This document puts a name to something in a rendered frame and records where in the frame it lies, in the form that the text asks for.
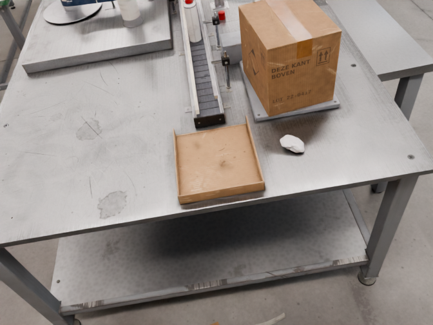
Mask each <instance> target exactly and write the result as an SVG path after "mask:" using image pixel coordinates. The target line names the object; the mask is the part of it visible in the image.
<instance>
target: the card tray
mask: <svg viewBox="0 0 433 325"><path fill-rule="evenodd" d="M173 142H174V152H175V169H176V179H177V197H178V200H179V203H180V204H186V203H191V202H198V201H204V200H209V199H216V198H221V197H227V196H232V195H239V194H243V193H250V192H257V191H262V190H265V182H264V177H263V175H262V170H261V167H260V163H259V160H258V156H257V152H256V148H255V144H254V140H253V136H252V133H251V129H250V126H249V121H248V119H247V116H246V123H245V124H238V125H234V126H227V127H223V128H216V129H212V130H204V131H200V132H193V133H186V134H182V135H175V131H174V128H173Z"/></svg>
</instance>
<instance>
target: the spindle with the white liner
mask: <svg viewBox="0 0 433 325"><path fill-rule="evenodd" d="M117 2H118V5H119V8H120V12H121V15H122V19H123V20H124V26H125V27H128V28H133V27H136V26H138V25H140V24H141V23H142V19H141V18H140V12H139V8H138V4H137V0H117Z"/></svg>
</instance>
